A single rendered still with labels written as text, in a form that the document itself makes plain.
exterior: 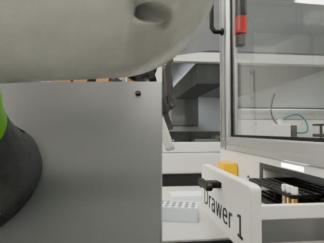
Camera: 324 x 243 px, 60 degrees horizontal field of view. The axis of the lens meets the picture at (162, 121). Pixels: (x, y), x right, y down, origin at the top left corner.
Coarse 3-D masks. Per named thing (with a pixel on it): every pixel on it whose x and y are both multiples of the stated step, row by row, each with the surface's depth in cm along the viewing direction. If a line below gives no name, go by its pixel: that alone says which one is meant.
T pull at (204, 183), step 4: (200, 180) 57; (204, 180) 55; (208, 180) 56; (212, 180) 56; (216, 180) 56; (200, 184) 56; (204, 184) 53; (208, 184) 52; (212, 184) 54; (216, 184) 54; (220, 184) 54; (204, 188) 53; (208, 188) 51; (212, 188) 52
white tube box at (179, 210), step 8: (168, 200) 86; (176, 200) 86; (168, 208) 78; (176, 208) 78; (184, 208) 77; (192, 208) 77; (168, 216) 78; (176, 216) 77; (184, 216) 77; (192, 216) 77
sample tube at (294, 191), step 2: (290, 188) 49; (292, 188) 48; (294, 188) 48; (296, 188) 48; (290, 190) 49; (292, 190) 48; (294, 190) 48; (296, 190) 48; (292, 192) 48; (294, 192) 48; (296, 192) 48; (292, 194) 48; (294, 194) 48; (296, 194) 48; (292, 200) 48; (294, 200) 48; (296, 200) 48; (292, 202) 48; (294, 202) 48; (296, 202) 48
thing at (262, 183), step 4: (252, 180) 63; (256, 180) 62; (260, 180) 62; (260, 184) 59; (264, 184) 58; (268, 184) 58; (272, 184) 58; (268, 188) 56; (272, 188) 54; (276, 188) 55; (280, 188) 54; (280, 192) 51; (284, 192) 50; (288, 196) 49; (292, 196) 48; (296, 196) 48; (300, 196) 48
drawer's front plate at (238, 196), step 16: (208, 176) 64; (224, 176) 53; (208, 192) 64; (224, 192) 53; (240, 192) 45; (256, 192) 41; (208, 208) 64; (240, 208) 45; (256, 208) 41; (224, 224) 53; (256, 224) 41; (240, 240) 45; (256, 240) 41
